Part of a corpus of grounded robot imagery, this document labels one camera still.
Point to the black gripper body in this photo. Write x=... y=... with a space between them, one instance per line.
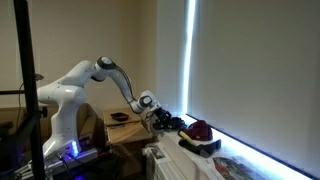
x=162 y=119

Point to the yellow sticky notes pad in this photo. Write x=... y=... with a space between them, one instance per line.
x=184 y=135

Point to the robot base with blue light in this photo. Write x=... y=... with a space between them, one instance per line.
x=60 y=163

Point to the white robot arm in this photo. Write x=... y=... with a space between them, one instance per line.
x=68 y=94

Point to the white windowsill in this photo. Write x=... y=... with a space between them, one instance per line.
x=195 y=167

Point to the black oval bowl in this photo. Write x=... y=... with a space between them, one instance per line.
x=119 y=116

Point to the colourful magazine on windowsill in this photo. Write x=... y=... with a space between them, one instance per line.
x=230 y=169

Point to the navy blue cap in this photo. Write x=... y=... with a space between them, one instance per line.
x=176 y=123

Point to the wooden cabinet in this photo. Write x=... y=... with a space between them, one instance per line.
x=109 y=121

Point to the maroon cap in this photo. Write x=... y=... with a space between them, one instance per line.
x=199 y=131

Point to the wooden pull-out desk shelf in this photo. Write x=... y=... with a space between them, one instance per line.
x=130 y=133

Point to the white radiator heater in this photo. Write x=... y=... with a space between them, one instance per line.
x=160 y=169

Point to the white roller blind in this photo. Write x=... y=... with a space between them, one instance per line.
x=255 y=74

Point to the black tripod stand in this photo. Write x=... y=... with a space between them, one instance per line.
x=30 y=128

